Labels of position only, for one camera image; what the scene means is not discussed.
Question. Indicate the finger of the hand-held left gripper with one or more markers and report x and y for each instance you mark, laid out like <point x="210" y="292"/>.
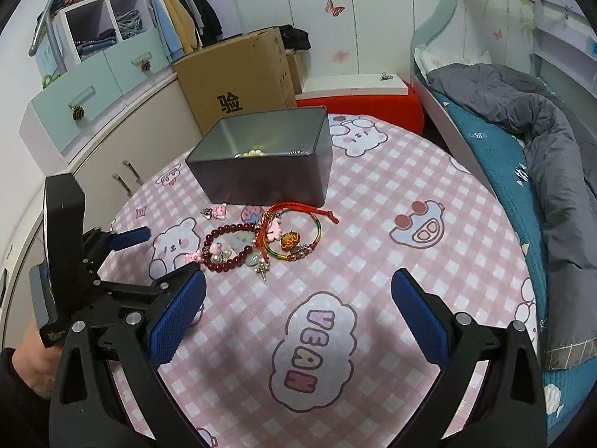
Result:
<point x="140" y="289"/>
<point x="133" y="237"/>

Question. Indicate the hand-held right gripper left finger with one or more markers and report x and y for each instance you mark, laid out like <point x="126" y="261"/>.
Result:
<point x="179" y="319"/>

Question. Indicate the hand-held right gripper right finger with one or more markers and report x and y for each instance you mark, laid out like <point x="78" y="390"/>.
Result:
<point x="417" y="319"/>

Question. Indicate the person's left forearm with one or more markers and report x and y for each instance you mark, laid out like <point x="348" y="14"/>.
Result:
<point x="18" y="406"/>

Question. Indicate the person's left hand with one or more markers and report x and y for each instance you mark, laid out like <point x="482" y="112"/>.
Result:
<point x="32" y="359"/>

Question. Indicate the pink bear charm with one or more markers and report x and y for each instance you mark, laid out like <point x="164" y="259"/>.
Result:
<point x="219" y="211"/>

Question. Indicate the silver star pendant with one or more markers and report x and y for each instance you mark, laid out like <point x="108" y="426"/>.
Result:
<point x="262" y="271"/>

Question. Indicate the wide mint green drawer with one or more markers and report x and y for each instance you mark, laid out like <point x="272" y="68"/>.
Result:
<point x="65" y="102"/>

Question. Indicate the cream cabinet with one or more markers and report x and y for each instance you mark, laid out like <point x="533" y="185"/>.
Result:
<point x="154" y="116"/>

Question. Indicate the pink checked cartoon tablecloth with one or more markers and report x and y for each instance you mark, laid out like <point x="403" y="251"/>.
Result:
<point x="373" y="196"/>

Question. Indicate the grey metal tin box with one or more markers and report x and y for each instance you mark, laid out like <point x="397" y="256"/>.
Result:
<point x="261" y="168"/>

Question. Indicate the teal bed sheet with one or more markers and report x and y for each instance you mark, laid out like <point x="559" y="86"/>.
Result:
<point x="494" y="158"/>

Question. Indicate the narrow mint green drawer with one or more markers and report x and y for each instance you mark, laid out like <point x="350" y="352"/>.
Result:
<point x="135" y="58"/>

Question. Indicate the folded dark blue clothes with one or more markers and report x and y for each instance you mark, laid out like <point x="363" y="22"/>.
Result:
<point x="95" y="42"/>

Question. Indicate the large cardboard box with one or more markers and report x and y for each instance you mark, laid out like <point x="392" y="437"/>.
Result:
<point x="238" y="79"/>

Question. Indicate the folded grey striped clothes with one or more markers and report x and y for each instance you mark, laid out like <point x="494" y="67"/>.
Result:
<point x="129" y="23"/>

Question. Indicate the white cube shelf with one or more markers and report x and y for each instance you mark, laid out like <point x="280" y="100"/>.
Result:
<point x="100" y="14"/>

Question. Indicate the grey duvet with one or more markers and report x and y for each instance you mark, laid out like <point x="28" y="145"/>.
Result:
<point x="550" y="149"/>

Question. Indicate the red stool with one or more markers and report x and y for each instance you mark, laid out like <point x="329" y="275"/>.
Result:
<point x="373" y="107"/>

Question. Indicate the light blue hanging garment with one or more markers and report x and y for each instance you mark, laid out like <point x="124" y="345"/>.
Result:
<point x="167" y="18"/>

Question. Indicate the yellow hanging garment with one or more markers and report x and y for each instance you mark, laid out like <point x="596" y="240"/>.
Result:
<point x="184" y="14"/>

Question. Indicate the small cardboard box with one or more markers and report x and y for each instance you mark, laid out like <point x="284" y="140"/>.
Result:
<point x="296" y="72"/>

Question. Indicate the black hanging garment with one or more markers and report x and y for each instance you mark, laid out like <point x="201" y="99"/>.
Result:
<point x="205" y="9"/>

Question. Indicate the white board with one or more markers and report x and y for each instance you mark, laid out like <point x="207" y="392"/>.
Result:
<point x="350" y="85"/>

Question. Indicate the black cloth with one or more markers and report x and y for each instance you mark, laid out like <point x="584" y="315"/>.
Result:
<point x="296" y="37"/>

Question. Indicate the white pillow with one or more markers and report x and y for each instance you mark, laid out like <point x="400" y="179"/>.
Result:
<point x="443" y="58"/>

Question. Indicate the pale butterfly sticker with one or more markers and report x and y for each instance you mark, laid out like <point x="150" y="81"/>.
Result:
<point x="340" y="56"/>

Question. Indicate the mint green headboard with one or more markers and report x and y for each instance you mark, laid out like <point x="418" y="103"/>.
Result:
<point x="436" y="18"/>

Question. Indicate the pink butterfly sticker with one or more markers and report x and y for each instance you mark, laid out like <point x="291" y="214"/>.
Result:
<point x="334" y="7"/>

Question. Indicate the white bookshelf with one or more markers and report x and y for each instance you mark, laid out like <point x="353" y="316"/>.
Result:
<point x="569" y="32"/>

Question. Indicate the grey metal rail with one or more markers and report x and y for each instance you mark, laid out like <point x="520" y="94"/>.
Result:
<point x="51" y="14"/>

